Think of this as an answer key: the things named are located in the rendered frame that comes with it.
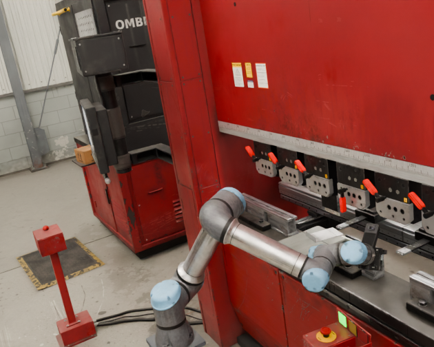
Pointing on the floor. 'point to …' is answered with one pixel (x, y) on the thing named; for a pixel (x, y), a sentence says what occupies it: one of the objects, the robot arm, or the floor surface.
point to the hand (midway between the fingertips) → (379, 251)
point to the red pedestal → (84, 326)
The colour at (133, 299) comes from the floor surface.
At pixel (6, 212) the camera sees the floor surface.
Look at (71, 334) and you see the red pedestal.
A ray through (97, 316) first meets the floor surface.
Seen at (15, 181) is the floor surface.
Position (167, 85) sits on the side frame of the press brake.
